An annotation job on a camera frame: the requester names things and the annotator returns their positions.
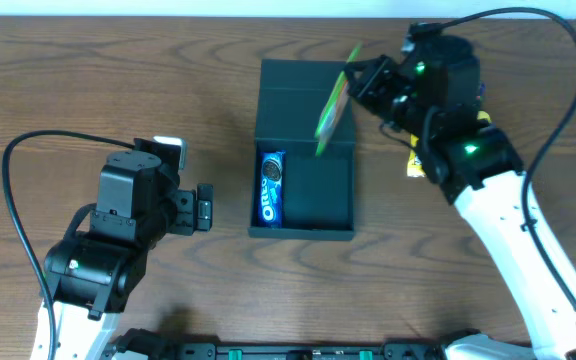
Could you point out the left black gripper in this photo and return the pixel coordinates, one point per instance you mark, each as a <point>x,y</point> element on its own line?
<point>186,213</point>

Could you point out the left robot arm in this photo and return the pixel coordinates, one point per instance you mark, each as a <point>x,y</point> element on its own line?
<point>103,255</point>

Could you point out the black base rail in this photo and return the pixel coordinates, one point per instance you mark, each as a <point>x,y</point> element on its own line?
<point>144,344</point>

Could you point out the black gift box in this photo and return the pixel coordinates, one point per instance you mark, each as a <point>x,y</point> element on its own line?
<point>318,192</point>

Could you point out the blue Oreo cookie pack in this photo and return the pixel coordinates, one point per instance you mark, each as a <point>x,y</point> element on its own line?
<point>270,210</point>

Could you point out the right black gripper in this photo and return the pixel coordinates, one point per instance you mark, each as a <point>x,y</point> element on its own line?
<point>373,81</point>

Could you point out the yellow Hacks candy bag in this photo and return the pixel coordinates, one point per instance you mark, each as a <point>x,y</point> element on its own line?
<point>414,166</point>

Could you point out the green Haribo gummy bag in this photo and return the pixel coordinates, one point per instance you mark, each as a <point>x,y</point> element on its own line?
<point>331,113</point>

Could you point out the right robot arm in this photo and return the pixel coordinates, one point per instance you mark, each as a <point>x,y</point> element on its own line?
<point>483,177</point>

